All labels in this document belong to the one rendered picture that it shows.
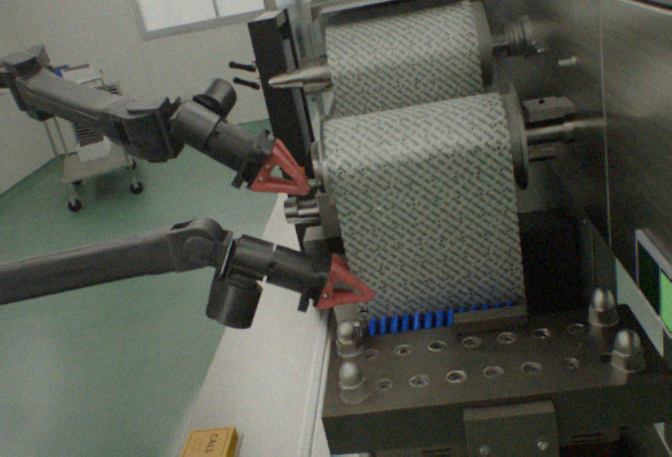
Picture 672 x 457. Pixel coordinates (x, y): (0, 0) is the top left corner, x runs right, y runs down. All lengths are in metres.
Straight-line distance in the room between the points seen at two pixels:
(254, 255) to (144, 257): 0.15
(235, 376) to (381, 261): 0.37
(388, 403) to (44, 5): 6.60
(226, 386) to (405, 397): 0.42
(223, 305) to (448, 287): 0.31
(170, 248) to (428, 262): 0.35
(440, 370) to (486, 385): 0.06
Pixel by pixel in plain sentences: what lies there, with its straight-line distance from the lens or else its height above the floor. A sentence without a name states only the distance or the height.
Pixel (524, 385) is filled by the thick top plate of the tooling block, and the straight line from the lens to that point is 0.82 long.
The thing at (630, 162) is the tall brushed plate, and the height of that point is 1.28.
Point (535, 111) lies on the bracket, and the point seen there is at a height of 1.29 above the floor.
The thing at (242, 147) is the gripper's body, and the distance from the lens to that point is 0.91.
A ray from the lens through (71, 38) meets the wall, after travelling 7.12.
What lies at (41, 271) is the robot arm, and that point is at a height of 1.20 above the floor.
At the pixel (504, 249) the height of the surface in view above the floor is 1.11.
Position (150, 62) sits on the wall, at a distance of 6.87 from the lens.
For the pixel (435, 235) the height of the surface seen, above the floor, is 1.15.
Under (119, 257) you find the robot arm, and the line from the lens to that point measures 0.95.
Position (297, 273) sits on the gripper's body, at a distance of 0.91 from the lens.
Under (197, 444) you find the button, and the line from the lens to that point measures 1.02.
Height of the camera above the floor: 1.54
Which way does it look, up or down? 21 degrees down
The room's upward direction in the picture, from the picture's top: 12 degrees counter-clockwise
